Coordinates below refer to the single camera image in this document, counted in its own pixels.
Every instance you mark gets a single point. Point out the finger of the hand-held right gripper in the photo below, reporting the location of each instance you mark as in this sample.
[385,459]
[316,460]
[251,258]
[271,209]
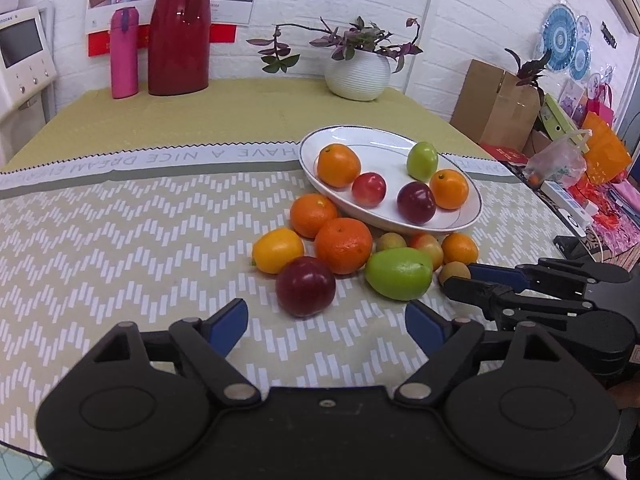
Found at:
[495,275]
[525,305]

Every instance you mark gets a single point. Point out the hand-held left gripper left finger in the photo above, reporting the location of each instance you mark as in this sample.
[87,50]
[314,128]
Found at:
[227,322]

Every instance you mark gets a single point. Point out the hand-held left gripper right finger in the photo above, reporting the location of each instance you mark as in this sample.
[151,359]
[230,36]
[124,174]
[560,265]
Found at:
[425,322]

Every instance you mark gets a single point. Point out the brown kiwi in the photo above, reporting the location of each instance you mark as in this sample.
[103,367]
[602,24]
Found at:
[452,272]

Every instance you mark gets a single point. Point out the round orange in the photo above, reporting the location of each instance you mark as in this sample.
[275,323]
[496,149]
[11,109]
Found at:
[449,189]
[460,248]
[338,165]

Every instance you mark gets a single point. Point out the green mango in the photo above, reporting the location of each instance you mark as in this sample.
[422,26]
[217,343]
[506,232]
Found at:
[398,272]

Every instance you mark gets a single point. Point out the white plate with dark rim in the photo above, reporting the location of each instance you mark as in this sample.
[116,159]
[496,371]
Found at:
[450,220]

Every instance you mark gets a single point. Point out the red yellow peach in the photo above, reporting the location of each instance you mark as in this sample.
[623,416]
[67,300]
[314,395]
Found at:
[428,247]

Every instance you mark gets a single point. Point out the dark purple plum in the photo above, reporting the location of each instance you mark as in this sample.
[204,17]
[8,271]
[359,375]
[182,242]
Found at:
[305,286]

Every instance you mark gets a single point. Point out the yellow orange citrus fruit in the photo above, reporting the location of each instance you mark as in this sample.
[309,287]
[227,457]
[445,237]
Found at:
[277,250]

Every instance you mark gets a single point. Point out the small yellow green fruit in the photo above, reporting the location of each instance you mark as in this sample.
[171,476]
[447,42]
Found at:
[390,241]

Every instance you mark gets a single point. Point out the reddish orange tangerine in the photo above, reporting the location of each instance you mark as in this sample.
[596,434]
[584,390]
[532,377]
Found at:
[343,245]
[314,215]

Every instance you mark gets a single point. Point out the green apple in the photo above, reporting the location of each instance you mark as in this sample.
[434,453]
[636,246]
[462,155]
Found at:
[422,160]

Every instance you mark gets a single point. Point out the red apple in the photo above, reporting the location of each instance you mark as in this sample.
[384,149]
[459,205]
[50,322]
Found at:
[368,189]

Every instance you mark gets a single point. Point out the white power strip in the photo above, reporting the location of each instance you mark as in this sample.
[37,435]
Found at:
[565,205]

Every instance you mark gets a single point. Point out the pink fabric pile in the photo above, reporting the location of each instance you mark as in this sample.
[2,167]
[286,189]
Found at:
[622,215]

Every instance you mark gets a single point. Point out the red envelope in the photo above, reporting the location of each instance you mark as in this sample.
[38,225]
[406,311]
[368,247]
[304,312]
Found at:
[502,154]

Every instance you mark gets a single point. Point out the clear plastic bag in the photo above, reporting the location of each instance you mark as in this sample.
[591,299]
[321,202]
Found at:
[555,160]

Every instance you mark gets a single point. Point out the beige chevron cloth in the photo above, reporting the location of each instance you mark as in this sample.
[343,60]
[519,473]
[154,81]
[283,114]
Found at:
[125,240]

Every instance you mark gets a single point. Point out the orange bag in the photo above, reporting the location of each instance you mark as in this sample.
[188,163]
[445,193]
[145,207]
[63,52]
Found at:
[605,152]

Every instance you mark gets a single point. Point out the green box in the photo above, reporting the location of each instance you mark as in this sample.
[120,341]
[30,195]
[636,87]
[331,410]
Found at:
[557,117]

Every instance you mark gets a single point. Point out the brown cardboard box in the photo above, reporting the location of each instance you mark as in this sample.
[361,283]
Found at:
[485,105]

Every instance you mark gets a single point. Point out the pink gift bag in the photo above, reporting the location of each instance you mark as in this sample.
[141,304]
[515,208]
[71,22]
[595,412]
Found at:
[600,102]

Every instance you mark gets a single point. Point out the dark purple leafy plant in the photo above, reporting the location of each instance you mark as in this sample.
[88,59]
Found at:
[530,67]

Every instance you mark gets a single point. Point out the olive green tablecloth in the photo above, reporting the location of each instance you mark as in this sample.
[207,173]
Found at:
[175,115]

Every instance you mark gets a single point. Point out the small blue decorative plate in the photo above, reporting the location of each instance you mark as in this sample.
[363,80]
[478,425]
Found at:
[583,28]
[581,60]

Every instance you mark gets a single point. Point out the purple plant in white pot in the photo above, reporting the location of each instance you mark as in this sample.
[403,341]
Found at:
[357,77]

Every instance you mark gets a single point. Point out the large blue decorative plate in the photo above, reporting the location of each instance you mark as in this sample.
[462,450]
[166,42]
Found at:
[559,37]

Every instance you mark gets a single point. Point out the pink bottle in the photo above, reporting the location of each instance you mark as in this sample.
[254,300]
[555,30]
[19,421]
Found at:
[124,55]

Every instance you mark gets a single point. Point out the red thermos jug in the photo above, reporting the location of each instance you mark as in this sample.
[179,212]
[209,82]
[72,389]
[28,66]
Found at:
[178,30]

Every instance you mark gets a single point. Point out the white appliance with screen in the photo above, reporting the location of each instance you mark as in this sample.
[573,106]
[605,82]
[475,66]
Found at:
[20,50]

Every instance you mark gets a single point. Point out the black wall hook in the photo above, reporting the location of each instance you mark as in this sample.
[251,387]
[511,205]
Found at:
[607,34]

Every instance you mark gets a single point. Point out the red strip on wall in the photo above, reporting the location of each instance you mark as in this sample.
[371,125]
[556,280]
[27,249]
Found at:
[222,33]

